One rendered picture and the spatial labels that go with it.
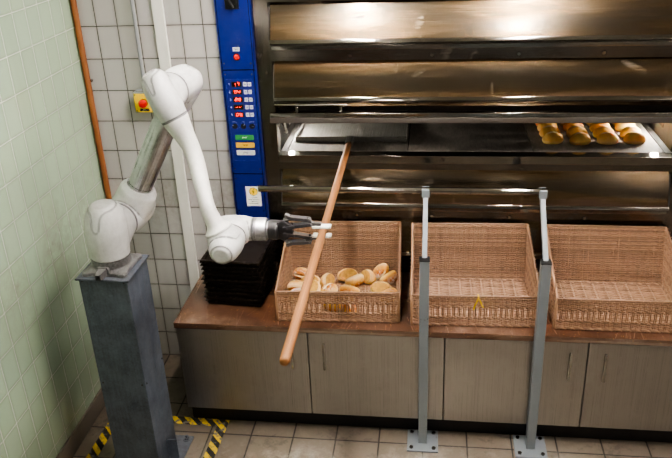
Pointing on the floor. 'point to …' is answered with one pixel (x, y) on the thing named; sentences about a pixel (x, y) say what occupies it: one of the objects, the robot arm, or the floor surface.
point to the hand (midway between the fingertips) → (322, 230)
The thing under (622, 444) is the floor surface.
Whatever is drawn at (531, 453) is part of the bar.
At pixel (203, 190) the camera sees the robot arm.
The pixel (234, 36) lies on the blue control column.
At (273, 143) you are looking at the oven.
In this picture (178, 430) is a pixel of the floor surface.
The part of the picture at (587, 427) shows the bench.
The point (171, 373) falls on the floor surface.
